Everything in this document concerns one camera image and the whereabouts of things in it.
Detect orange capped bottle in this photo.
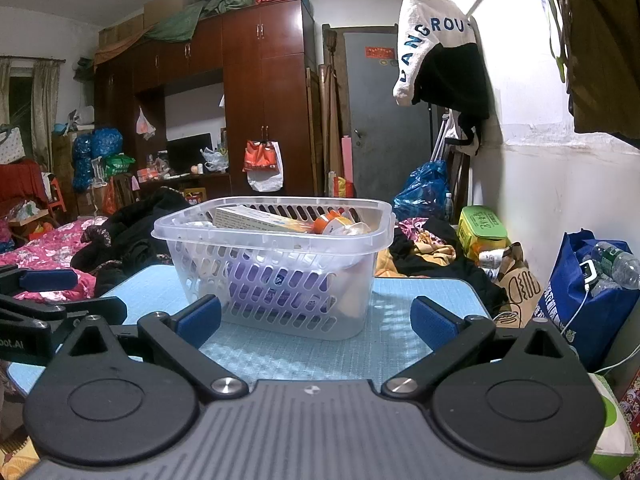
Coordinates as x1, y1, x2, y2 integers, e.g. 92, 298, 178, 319
311, 210, 370, 236

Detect pink floral bedding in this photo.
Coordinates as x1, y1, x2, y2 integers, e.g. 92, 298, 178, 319
0, 216, 106, 304

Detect blue tote bag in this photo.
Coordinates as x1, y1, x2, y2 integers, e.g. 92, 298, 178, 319
534, 230, 639, 372

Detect brown paper bag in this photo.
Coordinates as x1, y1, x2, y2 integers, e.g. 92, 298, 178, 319
495, 242, 542, 328

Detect black clothes pile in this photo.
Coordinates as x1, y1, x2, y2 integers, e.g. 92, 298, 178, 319
70, 186, 188, 297

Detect red chair with clutter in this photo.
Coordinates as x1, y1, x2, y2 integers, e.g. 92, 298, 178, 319
0, 159, 54, 218

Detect clear water bottle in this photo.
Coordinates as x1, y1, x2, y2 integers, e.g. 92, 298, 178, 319
591, 242, 640, 290

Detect yellow patterned cloth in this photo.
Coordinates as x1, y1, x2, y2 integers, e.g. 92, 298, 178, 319
374, 217, 457, 278

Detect green lidded box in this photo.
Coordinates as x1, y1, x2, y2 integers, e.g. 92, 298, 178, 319
457, 205, 510, 262

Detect blue plastic bags stack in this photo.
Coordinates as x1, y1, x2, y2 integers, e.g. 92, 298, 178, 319
72, 128, 122, 193

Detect blue plastic bag by door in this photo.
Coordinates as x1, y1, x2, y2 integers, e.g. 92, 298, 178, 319
393, 160, 449, 221

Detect black television monitor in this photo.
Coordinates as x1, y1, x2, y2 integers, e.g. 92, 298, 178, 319
167, 133, 213, 174

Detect purple package in basket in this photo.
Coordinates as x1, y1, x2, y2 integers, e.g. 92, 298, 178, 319
226, 254, 337, 327

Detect clear plastic perforated basket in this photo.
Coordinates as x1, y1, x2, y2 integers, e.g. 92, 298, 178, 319
152, 196, 395, 340

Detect beige window curtains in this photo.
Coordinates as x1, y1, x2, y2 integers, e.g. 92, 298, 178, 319
1, 56, 62, 171

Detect orange white hanging bag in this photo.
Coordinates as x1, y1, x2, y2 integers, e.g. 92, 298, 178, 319
243, 141, 284, 193

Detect grey door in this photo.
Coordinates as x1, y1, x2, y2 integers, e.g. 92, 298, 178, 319
344, 32, 432, 203

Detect dark red wooden wardrobe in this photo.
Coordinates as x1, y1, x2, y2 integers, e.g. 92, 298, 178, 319
94, 0, 322, 196

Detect black hanging garment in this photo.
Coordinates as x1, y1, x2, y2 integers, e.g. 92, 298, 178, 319
411, 42, 489, 146

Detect green cloth atop wardrobe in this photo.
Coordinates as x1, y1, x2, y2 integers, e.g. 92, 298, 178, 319
144, 0, 206, 44

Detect white hanging shirt blue letters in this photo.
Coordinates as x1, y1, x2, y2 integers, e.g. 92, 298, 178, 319
393, 0, 476, 106

